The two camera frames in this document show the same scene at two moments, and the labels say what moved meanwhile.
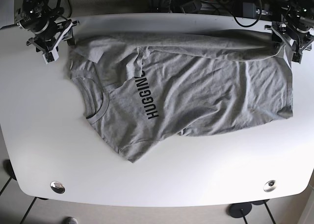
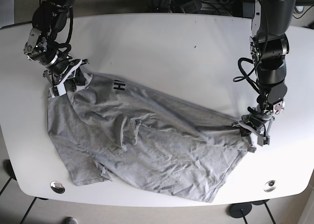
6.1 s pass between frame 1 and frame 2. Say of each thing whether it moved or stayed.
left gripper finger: moved
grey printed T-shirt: moved
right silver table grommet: stayed
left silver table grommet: stayed
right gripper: moved
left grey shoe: stayed
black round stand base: stayed
